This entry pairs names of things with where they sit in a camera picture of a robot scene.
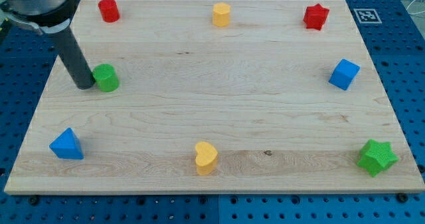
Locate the yellow heart block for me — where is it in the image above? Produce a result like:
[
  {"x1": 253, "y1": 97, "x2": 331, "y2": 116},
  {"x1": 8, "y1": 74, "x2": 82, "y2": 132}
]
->
[{"x1": 195, "y1": 141, "x2": 218, "y2": 175}]

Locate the blue cube block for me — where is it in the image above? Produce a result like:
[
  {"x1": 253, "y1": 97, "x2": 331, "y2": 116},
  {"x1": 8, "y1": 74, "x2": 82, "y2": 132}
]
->
[{"x1": 329, "y1": 59, "x2": 361, "y2": 90}]

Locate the green star block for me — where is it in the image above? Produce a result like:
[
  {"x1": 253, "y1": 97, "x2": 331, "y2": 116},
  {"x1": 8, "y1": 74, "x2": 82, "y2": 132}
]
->
[{"x1": 357, "y1": 139, "x2": 399, "y2": 177}]

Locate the yellow hexagon block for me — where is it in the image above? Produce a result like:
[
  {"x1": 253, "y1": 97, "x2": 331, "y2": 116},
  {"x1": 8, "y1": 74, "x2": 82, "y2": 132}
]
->
[{"x1": 212, "y1": 3, "x2": 231, "y2": 27}]

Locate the fiducial marker tag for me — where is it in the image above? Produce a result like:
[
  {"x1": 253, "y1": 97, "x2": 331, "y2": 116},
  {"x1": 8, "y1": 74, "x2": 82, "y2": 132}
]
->
[{"x1": 354, "y1": 8, "x2": 382, "y2": 24}]

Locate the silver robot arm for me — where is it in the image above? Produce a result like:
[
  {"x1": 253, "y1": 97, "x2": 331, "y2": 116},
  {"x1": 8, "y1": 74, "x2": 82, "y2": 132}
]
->
[{"x1": 1, "y1": 0, "x2": 95, "y2": 90}]

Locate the red star block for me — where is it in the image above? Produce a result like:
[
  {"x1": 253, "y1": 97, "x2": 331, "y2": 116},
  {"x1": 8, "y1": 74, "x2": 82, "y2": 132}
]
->
[{"x1": 303, "y1": 3, "x2": 329, "y2": 31}]

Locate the green cylinder block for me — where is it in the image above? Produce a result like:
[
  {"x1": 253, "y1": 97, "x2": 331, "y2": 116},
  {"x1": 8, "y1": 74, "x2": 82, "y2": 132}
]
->
[{"x1": 92, "y1": 64, "x2": 120, "y2": 92}]

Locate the red cylinder block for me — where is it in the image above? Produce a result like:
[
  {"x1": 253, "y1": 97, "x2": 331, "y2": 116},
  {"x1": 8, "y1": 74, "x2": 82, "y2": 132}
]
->
[{"x1": 98, "y1": 0, "x2": 120, "y2": 23}]

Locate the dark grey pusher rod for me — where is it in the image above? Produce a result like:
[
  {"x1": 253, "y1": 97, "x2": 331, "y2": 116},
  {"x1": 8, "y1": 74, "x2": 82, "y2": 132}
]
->
[{"x1": 53, "y1": 27, "x2": 95, "y2": 90}]

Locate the wooden board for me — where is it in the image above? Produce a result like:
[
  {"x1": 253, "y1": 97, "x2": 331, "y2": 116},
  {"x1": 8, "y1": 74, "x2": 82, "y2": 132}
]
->
[{"x1": 5, "y1": 0, "x2": 424, "y2": 195}]

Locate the blue triangle block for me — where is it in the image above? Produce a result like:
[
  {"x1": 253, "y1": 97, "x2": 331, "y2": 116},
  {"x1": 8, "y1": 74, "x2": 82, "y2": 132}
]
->
[{"x1": 49, "y1": 128, "x2": 84, "y2": 160}]

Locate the white cable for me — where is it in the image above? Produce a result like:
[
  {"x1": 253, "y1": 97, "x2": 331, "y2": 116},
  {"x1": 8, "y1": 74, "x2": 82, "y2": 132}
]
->
[{"x1": 405, "y1": 0, "x2": 425, "y2": 17}]

